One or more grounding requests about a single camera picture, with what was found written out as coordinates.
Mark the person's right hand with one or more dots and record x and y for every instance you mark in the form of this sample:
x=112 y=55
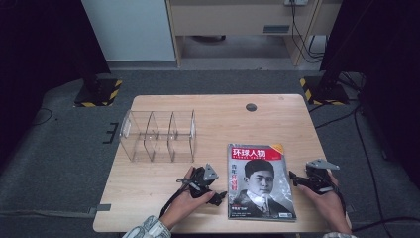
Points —
x=330 y=208

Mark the light wooden desk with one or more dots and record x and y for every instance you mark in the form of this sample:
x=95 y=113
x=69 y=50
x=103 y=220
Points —
x=231 y=20

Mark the dark curtain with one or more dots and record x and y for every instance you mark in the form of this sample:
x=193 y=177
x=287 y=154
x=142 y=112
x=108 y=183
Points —
x=39 y=59
x=386 y=66

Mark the grey round table grommet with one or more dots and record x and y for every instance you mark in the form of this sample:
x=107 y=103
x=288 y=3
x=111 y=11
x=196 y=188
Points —
x=251 y=107

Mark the white cabinet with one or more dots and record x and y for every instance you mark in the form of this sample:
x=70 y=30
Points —
x=132 y=29

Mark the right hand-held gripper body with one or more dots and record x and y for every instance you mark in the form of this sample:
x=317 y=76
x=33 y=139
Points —
x=318 y=180

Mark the person's sleeve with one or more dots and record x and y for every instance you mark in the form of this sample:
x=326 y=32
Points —
x=340 y=235
x=148 y=229

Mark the person's left sleeve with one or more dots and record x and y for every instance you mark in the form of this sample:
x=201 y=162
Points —
x=148 y=229

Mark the person's right sleeve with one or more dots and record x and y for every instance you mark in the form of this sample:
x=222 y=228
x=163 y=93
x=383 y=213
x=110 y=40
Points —
x=340 y=235

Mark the white power strip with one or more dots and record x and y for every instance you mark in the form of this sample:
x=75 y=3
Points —
x=296 y=2

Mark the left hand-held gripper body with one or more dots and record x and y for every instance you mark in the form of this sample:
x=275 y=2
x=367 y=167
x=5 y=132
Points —
x=199 y=180

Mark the black stand with striped base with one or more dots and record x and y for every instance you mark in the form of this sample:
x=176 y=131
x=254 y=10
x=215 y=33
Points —
x=325 y=91
x=99 y=92

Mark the person's left hand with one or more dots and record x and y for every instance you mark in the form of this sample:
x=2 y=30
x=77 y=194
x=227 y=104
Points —
x=185 y=205

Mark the grey label on desk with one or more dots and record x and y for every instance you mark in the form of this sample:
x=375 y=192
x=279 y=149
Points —
x=276 y=29

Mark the magazine with portrait cover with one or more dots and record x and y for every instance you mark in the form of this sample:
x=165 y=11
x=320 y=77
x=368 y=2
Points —
x=261 y=185

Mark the black tape floor marks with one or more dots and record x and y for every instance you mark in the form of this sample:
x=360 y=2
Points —
x=111 y=132

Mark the grey tape piece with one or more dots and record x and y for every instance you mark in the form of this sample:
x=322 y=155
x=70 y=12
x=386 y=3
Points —
x=100 y=209
x=349 y=209

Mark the clear acrylic divider rack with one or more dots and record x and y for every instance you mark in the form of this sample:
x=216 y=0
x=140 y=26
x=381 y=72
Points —
x=158 y=137

